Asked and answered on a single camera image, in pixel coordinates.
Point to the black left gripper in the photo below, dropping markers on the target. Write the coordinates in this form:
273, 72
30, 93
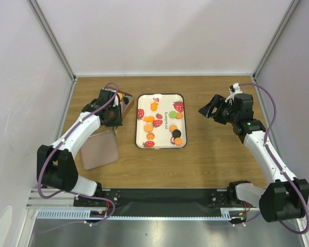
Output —
118, 121

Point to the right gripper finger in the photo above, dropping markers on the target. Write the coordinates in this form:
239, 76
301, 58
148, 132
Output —
207, 110
218, 103

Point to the black sandwich cookie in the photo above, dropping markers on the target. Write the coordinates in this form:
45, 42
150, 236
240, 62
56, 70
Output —
176, 133
126, 100

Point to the green macaron cookie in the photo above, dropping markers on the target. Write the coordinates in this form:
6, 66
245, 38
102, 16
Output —
172, 114

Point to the orange flower shaped cookie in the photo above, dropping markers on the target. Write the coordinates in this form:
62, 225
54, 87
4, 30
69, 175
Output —
150, 136

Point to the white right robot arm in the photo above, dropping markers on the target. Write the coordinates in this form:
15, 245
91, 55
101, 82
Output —
286, 196

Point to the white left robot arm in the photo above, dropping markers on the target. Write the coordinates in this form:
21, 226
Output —
56, 163

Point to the brown cookie tin box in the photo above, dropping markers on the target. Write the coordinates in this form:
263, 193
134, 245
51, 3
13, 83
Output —
126, 107

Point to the brown tin lid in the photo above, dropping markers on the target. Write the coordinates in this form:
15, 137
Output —
99, 150

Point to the orange waffle cookie left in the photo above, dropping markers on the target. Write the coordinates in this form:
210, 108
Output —
148, 128

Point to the orange star cookie top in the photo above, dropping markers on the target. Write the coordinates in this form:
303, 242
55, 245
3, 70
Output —
154, 106

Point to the white strawberry print tray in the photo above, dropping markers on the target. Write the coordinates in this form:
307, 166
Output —
163, 125

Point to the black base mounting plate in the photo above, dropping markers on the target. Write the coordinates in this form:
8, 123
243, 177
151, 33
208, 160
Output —
172, 202

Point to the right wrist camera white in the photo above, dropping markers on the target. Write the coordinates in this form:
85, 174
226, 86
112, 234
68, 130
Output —
235, 89

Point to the aluminium frame rail front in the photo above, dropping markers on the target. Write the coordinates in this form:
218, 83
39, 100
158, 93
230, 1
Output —
68, 206

